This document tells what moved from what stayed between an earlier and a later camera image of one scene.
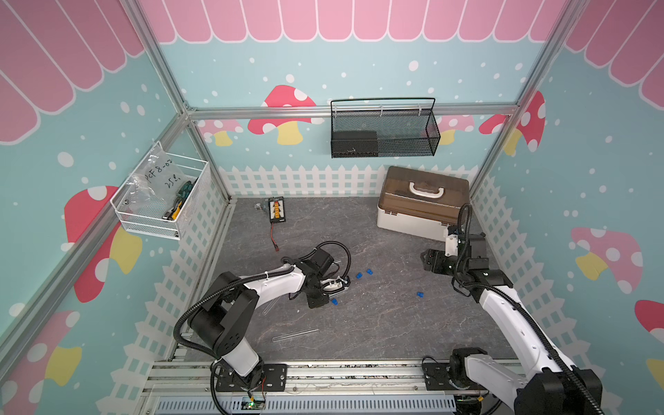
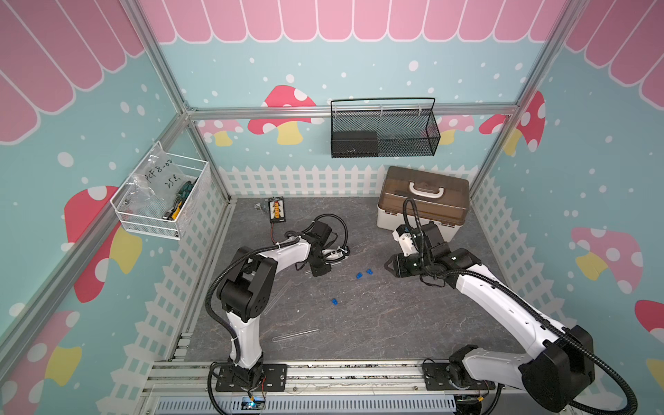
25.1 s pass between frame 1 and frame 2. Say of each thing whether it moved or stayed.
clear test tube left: stayed
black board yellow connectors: stayed
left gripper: moved
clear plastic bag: stayed
